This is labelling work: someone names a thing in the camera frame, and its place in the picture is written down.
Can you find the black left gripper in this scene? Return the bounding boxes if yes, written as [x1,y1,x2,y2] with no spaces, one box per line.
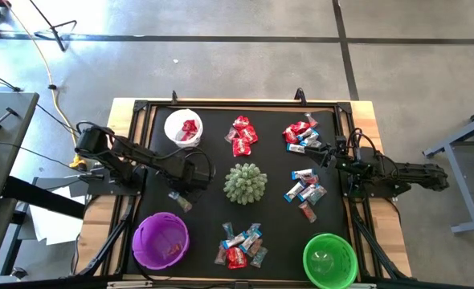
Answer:
[169,154,216,197]

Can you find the green plastic bucket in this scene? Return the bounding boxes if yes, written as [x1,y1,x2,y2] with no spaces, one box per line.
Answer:
[302,233,359,289]

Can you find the black cable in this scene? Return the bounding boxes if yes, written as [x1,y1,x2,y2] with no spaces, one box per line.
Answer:
[0,67,22,92]

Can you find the black table mat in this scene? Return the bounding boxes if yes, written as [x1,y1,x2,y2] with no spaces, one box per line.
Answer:
[125,106,353,282]

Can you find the white plastic bucket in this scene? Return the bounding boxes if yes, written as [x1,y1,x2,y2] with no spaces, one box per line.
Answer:
[163,108,204,149]

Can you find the black tripod stand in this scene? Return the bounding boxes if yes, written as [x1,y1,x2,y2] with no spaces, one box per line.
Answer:
[28,0,78,52]

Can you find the black desk support beam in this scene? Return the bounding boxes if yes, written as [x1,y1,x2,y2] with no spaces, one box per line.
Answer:
[3,176,86,220]

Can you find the purple plastic bucket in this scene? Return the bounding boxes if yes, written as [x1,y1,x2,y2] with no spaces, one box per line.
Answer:
[131,211,190,271]

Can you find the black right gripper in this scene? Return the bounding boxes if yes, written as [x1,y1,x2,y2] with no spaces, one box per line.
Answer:
[304,136,353,172]

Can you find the green spiky artificial plant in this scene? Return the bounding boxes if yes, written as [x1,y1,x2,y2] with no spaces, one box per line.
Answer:
[223,162,268,206]

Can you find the white paper sheets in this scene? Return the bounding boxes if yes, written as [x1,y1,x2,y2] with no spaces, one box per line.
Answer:
[27,186,86,246]

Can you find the grey desk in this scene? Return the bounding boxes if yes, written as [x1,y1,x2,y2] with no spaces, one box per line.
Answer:
[0,91,40,206]

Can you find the yellow cable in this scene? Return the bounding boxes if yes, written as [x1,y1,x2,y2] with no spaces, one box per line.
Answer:
[3,3,88,169]

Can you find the blue grey metal table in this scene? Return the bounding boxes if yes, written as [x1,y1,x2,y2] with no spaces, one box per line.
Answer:
[422,102,474,234]

